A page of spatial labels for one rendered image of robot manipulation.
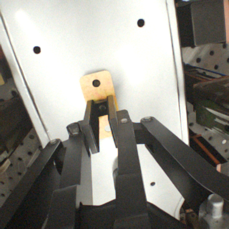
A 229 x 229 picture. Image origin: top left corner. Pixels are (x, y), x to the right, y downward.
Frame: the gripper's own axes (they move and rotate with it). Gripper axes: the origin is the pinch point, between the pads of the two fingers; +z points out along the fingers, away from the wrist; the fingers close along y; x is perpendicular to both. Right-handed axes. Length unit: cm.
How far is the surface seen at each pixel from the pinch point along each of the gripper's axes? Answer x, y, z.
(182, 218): -76, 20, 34
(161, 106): -2.5, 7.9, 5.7
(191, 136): -17.5, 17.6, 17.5
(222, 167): -18.5, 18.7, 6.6
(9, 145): -1.6, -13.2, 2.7
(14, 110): 1.7, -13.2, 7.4
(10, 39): 10.8, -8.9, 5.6
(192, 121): -24, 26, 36
